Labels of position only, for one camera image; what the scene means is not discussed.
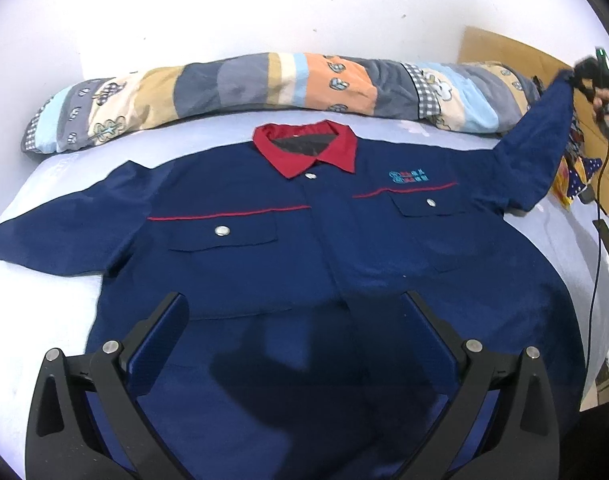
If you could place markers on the navy work shirt red collar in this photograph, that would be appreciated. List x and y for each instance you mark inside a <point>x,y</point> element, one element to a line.
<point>309,259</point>

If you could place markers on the wooden headboard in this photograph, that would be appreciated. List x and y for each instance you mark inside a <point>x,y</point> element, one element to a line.
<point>558,105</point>

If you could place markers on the yellow floral scarf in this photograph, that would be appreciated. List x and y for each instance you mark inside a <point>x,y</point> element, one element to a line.
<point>560,184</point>

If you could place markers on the dark grey sock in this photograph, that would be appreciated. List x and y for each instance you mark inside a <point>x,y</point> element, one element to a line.
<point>586,195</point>

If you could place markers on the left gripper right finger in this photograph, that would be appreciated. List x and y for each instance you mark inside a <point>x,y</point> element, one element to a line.
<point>499,421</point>

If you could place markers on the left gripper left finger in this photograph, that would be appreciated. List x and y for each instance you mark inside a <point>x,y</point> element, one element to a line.
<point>63,440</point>

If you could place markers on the pile of patterned clothes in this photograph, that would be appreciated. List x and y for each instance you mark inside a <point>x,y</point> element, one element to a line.
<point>576,138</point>

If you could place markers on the patchwork rolled quilt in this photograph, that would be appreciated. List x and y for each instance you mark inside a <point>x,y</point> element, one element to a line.
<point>479,97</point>

